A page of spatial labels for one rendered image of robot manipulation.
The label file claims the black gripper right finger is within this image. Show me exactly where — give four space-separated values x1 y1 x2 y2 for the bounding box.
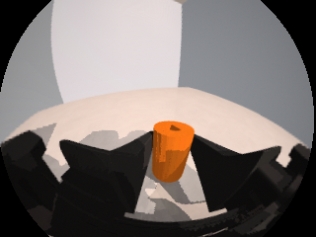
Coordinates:
190 134 281 213

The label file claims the orange knob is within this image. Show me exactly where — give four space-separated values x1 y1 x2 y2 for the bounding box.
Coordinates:
153 121 195 183

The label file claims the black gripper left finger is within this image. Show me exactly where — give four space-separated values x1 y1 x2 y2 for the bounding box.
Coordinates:
58 131 154 213

